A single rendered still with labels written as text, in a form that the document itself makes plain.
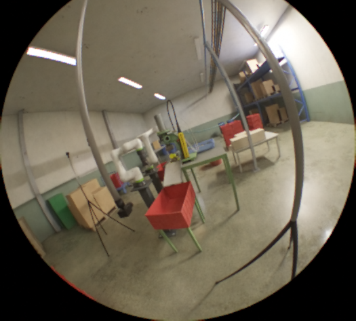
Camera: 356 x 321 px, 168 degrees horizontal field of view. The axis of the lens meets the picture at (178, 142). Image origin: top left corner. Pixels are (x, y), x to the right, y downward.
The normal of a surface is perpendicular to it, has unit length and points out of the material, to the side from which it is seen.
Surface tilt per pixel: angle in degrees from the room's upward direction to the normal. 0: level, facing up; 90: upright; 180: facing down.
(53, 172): 90
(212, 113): 90
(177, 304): 0
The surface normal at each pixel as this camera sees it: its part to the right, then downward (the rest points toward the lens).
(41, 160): 0.91, -0.33
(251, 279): -0.36, -0.93
